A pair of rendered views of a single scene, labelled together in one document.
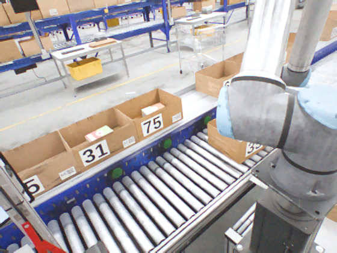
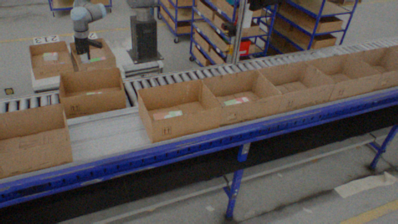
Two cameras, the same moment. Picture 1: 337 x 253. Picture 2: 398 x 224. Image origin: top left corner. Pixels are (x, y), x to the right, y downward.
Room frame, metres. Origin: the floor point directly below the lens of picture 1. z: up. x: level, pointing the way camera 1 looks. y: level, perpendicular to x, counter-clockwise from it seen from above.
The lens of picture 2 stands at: (2.74, 0.41, 2.05)
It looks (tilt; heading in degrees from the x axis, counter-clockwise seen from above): 38 degrees down; 189
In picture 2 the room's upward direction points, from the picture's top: 4 degrees clockwise
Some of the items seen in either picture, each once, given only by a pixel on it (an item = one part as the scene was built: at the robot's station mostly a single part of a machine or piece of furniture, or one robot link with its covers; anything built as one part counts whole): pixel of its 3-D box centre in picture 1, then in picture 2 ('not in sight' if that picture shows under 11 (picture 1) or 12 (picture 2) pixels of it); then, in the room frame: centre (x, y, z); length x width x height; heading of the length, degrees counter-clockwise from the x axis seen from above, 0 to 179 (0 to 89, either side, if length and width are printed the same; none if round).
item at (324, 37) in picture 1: (324, 29); not in sight; (2.91, -2.17, 0.97); 0.39 x 0.29 x 0.17; 124
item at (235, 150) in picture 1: (243, 131); (93, 92); (1.19, -0.50, 0.83); 0.39 x 0.29 x 0.17; 119
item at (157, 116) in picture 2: (154, 112); (169, 122); (1.47, 0.09, 0.92); 0.16 x 0.11 x 0.07; 116
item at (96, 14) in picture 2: not in sight; (94, 12); (1.01, -0.51, 1.31); 0.12 x 0.12 x 0.09; 61
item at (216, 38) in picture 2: not in sight; (233, 42); (-0.39, 0.33, 0.59); 0.40 x 0.30 x 0.10; 31
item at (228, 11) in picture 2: not in sight; (238, 5); (-0.39, 0.33, 0.99); 0.40 x 0.30 x 0.10; 30
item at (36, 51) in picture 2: not in sight; (51, 58); (0.82, -1.03, 0.80); 0.38 x 0.28 x 0.10; 37
